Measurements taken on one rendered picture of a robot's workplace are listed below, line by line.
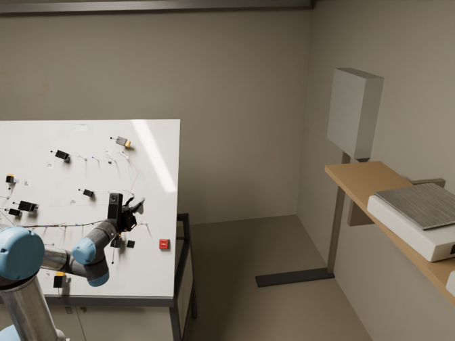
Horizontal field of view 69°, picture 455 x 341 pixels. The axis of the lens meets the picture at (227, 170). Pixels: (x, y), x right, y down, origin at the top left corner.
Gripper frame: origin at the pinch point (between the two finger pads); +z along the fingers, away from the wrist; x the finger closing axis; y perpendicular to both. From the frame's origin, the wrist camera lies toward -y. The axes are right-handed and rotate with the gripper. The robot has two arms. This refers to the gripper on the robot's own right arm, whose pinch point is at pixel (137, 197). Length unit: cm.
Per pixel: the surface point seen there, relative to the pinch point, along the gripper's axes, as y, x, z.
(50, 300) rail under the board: 65, -75, -3
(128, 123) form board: -15, -43, 66
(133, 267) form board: 55, -31, 19
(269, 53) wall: -31, 13, 233
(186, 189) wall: 98, -88, 194
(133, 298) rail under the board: 69, -29, 9
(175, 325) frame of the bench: 96, -14, 18
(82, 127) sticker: -17, -70, 57
